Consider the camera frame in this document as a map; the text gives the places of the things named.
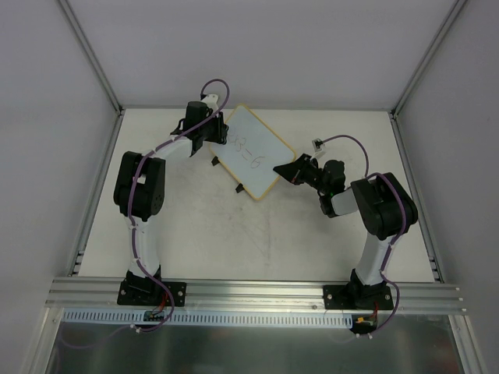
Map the yellow framed whiteboard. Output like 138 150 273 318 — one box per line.
210 104 296 200

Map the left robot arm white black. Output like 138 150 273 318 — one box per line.
113 94 228 306

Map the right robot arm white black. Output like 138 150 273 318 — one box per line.
274 154 418 311

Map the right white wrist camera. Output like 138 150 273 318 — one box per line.
312 139 326 160

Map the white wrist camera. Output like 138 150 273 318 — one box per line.
312 139 326 160
201 93 219 111

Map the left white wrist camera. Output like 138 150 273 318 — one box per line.
201 93 219 111

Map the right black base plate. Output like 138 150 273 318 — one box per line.
323 284 394 311

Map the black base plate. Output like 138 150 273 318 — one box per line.
117 280 187 308
323 284 394 311

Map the white slotted cable duct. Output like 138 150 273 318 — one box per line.
62 308 353 329

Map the left aluminium frame post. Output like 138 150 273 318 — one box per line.
55 0 122 115

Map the aluminium frame post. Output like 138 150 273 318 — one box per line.
391 0 469 118
55 0 122 115

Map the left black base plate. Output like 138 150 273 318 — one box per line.
117 280 187 308

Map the right aluminium frame post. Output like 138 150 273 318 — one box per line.
391 0 469 118

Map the aluminium mounting rail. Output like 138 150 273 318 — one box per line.
44 277 469 315

